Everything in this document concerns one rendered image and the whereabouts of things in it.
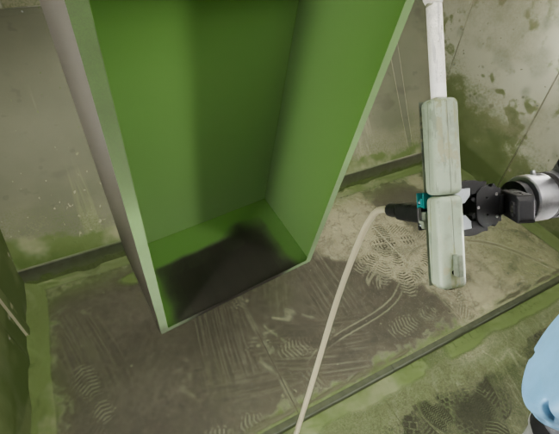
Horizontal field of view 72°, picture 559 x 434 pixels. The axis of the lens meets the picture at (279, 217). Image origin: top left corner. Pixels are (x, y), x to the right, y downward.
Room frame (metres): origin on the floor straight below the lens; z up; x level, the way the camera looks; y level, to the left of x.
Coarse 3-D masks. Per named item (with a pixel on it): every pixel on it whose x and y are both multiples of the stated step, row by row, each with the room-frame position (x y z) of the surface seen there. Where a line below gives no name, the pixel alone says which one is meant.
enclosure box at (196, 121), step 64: (64, 0) 0.47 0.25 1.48; (128, 0) 0.87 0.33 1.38; (192, 0) 0.95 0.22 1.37; (256, 0) 1.05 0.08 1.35; (320, 0) 1.05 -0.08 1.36; (384, 0) 0.88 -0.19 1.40; (64, 64) 0.73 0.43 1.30; (128, 64) 0.88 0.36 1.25; (192, 64) 0.98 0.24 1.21; (256, 64) 1.09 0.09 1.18; (320, 64) 1.03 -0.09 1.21; (384, 64) 0.84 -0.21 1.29; (128, 128) 0.90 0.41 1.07; (192, 128) 1.01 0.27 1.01; (256, 128) 1.15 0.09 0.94; (320, 128) 1.01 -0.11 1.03; (128, 192) 0.53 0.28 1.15; (192, 192) 1.05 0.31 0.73; (256, 192) 1.23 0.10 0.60; (320, 192) 0.98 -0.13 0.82; (128, 256) 0.83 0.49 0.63; (192, 256) 0.95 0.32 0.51; (256, 256) 0.98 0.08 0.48
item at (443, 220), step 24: (432, 0) 0.67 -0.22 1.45; (432, 24) 0.65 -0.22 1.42; (432, 48) 0.63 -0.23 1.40; (432, 72) 0.61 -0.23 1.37; (432, 96) 0.59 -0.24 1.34; (432, 120) 0.55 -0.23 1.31; (456, 120) 0.56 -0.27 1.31; (432, 144) 0.53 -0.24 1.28; (456, 144) 0.53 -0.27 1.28; (432, 168) 0.51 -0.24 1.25; (456, 168) 0.51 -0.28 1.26; (432, 192) 0.49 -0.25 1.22; (456, 192) 0.49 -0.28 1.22; (408, 216) 0.54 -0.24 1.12; (432, 216) 0.47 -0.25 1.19; (456, 216) 0.46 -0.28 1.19; (432, 240) 0.45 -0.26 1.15; (456, 240) 0.44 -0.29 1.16; (432, 264) 0.43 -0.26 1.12; (456, 264) 0.41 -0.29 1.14
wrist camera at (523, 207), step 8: (504, 192) 0.54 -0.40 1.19; (512, 192) 0.52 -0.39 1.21; (520, 192) 0.51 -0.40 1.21; (512, 200) 0.49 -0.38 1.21; (520, 200) 0.47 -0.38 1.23; (528, 200) 0.47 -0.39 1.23; (512, 208) 0.47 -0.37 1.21; (520, 208) 0.46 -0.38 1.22; (528, 208) 0.46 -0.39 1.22; (536, 208) 0.46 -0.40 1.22; (512, 216) 0.47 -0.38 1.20; (520, 216) 0.46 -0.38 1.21; (528, 216) 0.45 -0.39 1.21
